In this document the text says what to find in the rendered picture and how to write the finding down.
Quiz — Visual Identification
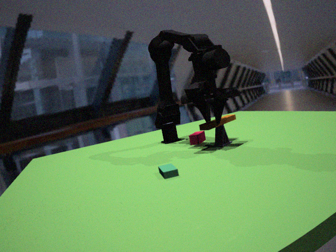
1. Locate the orange rectangular bar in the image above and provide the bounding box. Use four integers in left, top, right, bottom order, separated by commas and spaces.
199, 114, 236, 131

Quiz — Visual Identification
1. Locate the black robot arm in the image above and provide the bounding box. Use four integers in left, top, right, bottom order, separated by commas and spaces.
148, 30, 230, 144

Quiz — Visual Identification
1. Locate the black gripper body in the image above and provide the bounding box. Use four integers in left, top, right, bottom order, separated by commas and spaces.
181, 71, 239, 104

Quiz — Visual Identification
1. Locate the red cube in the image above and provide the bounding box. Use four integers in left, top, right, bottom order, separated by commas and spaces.
189, 131, 206, 145

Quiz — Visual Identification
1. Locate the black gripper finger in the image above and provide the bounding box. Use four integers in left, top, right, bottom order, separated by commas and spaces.
210, 99, 228, 124
192, 101, 211, 122

